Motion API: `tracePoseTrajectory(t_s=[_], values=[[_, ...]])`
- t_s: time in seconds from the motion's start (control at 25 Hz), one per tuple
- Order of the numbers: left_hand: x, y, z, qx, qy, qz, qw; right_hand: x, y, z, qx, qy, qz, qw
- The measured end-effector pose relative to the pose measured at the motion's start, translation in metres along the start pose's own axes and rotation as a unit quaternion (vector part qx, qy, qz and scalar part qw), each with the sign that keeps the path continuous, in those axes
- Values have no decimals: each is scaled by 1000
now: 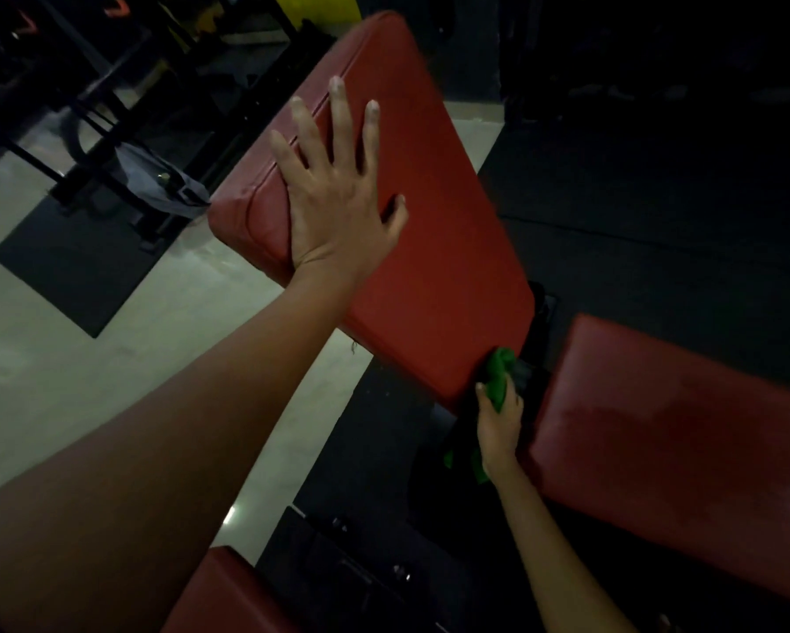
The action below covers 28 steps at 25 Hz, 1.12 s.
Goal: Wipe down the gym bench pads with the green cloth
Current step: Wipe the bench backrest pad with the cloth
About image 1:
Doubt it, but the person's left hand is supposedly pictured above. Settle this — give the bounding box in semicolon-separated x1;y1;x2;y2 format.
269;76;409;284

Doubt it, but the person's right hand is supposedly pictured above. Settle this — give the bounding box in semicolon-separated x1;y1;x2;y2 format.
474;379;525;484

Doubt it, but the green cleaning cloth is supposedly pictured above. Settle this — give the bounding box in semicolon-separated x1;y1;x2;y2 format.
442;346;521;486

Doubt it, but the red bench backrest pad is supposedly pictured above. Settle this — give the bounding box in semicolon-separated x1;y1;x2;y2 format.
208;11;536;413

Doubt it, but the person's right forearm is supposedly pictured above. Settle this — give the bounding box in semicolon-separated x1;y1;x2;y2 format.
486;456;638;633

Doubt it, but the person's left forearm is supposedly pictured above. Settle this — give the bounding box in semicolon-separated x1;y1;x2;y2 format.
0;265;363;633

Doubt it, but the yellow panel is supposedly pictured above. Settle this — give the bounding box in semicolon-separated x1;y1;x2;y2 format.
271;0;363;31

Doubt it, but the grey cloth bag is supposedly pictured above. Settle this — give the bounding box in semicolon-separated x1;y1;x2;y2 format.
106;142;211;222

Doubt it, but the red bench seat pad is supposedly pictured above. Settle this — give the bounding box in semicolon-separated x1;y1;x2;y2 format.
522;313;790;611

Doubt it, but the black rubber floor mat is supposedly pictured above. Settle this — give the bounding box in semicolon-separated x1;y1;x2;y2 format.
0;183;193;339

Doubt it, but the small red padded cushion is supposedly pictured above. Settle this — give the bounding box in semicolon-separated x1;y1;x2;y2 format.
160;546;303;633

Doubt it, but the black gym machine frame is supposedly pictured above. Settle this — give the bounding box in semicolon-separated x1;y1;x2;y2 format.
0;0;338;252

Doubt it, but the black bench frame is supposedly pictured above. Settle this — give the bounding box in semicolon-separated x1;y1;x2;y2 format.
255;280;557;633

